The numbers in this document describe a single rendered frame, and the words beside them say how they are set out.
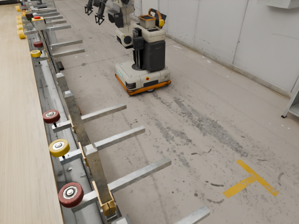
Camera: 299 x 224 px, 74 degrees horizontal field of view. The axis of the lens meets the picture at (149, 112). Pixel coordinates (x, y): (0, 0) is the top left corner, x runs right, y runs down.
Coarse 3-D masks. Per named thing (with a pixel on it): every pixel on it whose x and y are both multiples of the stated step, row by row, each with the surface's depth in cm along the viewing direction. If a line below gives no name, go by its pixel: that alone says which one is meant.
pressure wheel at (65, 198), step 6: (66, 186) 71; (72, 186) 71; (78, 186) 70; (60, 192) 69; (66, 192) 69; (72, 192) 69; (78, 192) 69; (60, 198) 67; (66, 198) 67; (72, 198) 67; (78, 198) 68; (66, 204) 66; (72, 204) 67
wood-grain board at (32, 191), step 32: (0, 32) 223; (0, 64) 155; (32, 64) 155; (0, 96) 119; (32, 96) 118; (0, 128) 97; (32, 128) 96; (0, 160) 81; (32, 160) 81; (0, 192) 70; (32, 192) 70
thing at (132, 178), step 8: (160, 160) 88; (168, 160) 88; (144, 168) 85; (152, 168) 85; (160, 168) 87; (128, 176) 82; (136, 176) 82; (144, 176) 84; (112, 184) 79; (120, 184) 79; (128, 184) 81; (112, 192) 79; (88, 200) 74; (96, 200) 77; (72, 208) 72; (80, 208) 74
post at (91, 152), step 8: (88, 152) 56; (96, 152) 57; (88, 160) 57; (96, 160) 59; (96, 168) 60; (96, 176) 62; (104, 176) 64; (96, 184) 65; (104, 184) 67; (104, 192) 69; (104, 200) 72
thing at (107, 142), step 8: (136, 128) 105; (144, 128) 105; (112, 136) 101; (120, 136) 101; (128, 136) 103; (96, 144) 97; (104, 144) 97; (112, 144) 100; (72, 152) 93; (80, 152) 93; (64, 160) 90; (72, 160) 93
